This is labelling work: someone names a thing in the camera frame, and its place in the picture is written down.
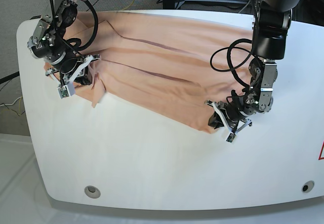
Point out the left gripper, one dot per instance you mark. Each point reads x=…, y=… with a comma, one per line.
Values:
x=228, y=116

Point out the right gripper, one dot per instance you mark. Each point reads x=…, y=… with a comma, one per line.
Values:
x=74, y=69

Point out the peach pink T-shirt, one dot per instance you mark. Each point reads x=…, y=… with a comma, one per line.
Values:
x=168, y=65

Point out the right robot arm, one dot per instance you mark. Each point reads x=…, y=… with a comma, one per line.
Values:
x=64, y=55

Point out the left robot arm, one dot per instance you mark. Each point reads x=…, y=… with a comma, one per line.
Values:
x=252, y=63

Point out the black bar at left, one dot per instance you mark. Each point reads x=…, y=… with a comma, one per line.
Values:
x=9, y=77

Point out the red triangle sticker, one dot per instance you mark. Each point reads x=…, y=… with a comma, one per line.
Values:
x=321, y=155

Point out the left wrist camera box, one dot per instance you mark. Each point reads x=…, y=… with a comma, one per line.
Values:
x=231, y=137

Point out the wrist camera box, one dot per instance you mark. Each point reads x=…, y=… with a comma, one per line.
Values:
x=231, y=137
x=66, y=90

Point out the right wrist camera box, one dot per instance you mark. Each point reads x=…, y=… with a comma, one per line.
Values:
x=66, y=90

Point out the left table cable grommet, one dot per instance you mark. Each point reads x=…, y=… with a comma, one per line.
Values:
x=92, y=192

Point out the table cable grommet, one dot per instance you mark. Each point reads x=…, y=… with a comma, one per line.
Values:
x=92, y=192
x=308, y=186

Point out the right table cable grommet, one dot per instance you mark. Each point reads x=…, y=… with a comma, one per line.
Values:
x=308, y=186

